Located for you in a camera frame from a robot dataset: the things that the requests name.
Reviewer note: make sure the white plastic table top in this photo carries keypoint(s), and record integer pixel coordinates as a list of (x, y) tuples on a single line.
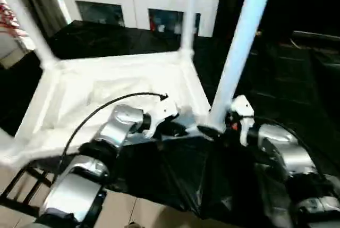
[(93, 79)]

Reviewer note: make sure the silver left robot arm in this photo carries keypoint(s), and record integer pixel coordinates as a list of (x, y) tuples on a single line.
[(122, 121)]

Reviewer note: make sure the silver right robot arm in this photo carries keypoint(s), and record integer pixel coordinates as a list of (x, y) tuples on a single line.
[(292, 156)]

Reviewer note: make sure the black mat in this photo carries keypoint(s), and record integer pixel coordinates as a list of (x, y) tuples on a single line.
[(279, 79)]

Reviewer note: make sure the small tan label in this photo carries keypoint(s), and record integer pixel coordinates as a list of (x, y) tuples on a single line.
[(259, 33)]

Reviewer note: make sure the long dark bar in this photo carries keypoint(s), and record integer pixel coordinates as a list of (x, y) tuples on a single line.
[(316, 35)]

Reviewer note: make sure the grey curtain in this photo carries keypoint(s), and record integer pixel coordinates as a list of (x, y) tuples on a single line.
[(45, 4)]

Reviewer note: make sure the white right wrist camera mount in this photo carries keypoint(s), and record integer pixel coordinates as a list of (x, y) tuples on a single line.
[(244, 105)]

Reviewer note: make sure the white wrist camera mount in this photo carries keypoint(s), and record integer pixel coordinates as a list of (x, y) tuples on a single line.
[(164, 108), (244, 105)]

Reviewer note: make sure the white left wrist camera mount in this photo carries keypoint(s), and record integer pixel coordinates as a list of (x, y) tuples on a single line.
[(164, 108)]

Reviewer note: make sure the black folding stand frame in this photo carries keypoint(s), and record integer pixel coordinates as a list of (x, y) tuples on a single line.
[(16, 201)]

